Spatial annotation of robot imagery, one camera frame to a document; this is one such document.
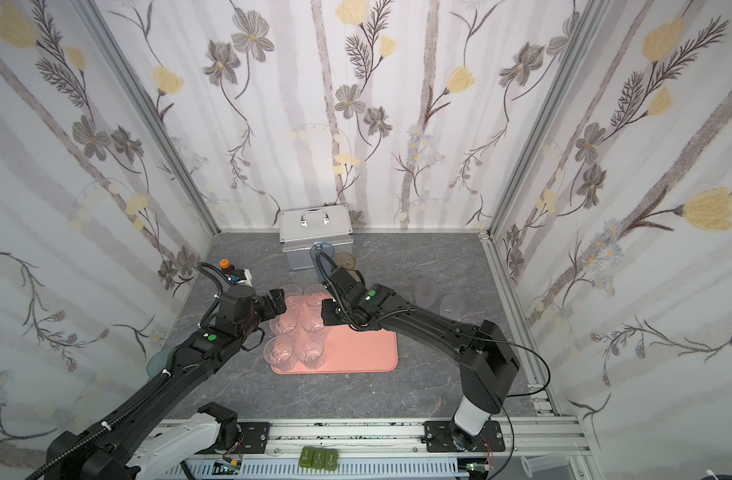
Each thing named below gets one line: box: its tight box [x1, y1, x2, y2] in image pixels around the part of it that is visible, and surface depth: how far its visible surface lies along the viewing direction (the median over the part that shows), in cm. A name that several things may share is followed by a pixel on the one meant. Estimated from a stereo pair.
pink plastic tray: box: [271, 326, 399, 374], surface depth 88 cm
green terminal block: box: [299, 447, 339, 471], surface depth 71 cm
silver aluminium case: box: [279, 204, 354, 271], surface depth 103 cm
